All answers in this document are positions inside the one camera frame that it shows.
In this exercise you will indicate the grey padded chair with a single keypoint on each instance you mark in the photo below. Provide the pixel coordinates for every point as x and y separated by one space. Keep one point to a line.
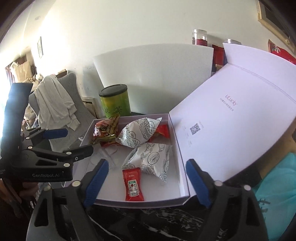
78 92

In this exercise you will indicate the clear jar red contents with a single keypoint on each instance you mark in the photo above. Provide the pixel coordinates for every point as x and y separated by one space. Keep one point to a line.
199 38

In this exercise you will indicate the pile of beige clothes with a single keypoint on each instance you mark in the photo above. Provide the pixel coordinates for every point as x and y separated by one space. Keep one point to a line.
22 69

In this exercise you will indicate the small framed wall picture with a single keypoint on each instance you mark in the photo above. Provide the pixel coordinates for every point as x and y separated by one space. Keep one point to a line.
40 47

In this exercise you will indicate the person's left hand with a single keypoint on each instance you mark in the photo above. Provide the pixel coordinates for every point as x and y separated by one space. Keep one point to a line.
29 190

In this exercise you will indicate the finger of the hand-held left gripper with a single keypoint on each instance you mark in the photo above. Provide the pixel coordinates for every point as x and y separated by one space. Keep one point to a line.
76 153
55 134

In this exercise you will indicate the clear miniature slipper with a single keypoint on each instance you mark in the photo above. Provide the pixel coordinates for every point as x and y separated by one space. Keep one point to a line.
100 157
113 160

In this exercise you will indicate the large red gold candy packet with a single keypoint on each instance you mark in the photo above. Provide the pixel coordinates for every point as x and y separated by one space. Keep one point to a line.
161 132

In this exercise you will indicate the red dried berry packet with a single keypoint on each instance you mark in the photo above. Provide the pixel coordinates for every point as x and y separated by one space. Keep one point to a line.
283 52

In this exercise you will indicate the red ketchup sachet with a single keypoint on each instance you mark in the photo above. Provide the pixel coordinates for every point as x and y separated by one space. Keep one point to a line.
133 185

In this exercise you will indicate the light blue plastic bag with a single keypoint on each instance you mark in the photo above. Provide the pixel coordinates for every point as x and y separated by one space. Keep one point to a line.
277 197

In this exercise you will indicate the white curved foam board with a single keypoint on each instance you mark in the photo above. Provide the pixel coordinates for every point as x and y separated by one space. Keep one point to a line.
150 69

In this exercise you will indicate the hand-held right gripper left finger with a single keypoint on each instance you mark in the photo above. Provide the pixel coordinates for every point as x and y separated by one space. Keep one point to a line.
96 183

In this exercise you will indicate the white gift box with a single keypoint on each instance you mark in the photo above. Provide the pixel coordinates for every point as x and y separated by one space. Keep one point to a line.
161 190

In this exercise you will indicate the green tea canister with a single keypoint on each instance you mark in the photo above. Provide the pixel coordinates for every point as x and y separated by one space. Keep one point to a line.
115 102

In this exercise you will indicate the beige framed wall panel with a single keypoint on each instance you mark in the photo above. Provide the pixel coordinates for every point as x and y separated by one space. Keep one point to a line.
277 20

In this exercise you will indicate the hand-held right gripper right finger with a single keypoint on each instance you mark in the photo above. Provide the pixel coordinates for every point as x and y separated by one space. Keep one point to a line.
198 183

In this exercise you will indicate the grey sweater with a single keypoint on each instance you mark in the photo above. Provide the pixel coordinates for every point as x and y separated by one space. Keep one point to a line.
55 102

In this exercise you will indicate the white patterned snack packet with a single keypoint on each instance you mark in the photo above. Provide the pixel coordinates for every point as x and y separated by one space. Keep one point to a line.
152 160
136 133

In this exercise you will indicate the red box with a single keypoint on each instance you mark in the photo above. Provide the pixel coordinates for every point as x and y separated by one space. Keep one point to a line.
218 58

